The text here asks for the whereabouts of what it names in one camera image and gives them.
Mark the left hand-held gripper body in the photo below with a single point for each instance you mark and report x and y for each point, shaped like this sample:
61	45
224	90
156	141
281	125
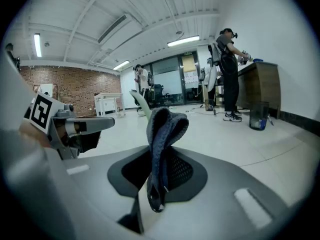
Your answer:
41	109

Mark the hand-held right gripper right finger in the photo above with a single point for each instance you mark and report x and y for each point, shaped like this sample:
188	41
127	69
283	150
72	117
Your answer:
220	184

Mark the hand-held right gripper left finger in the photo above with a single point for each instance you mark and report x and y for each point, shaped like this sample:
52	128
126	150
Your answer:
95	184

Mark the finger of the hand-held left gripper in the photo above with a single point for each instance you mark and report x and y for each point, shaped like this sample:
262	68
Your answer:
95	122

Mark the dark blue cloth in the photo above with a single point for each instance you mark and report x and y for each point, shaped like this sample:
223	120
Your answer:
162	124

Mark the person's left forearm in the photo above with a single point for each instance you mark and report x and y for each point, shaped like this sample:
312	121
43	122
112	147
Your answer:
32	134

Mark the white sign board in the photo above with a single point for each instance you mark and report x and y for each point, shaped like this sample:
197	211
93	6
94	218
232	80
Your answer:
45	89

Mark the white table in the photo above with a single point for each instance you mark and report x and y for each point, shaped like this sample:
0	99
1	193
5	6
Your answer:
107	96

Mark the ceiling tube light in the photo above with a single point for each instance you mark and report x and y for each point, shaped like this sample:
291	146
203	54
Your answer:
37	45
121	65
183	41

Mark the black office chair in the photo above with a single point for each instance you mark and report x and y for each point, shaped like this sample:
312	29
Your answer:
158	91

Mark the black mesh waste bin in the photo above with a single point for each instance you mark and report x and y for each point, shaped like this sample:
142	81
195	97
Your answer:
258	114

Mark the frosted glass door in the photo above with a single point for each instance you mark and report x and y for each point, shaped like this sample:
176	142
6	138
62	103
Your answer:
166	81

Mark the ceiling air vent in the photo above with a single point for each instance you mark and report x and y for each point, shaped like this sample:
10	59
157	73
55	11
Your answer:
112	28

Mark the brown wooden desk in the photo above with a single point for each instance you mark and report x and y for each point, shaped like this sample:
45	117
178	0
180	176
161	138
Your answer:
260	84

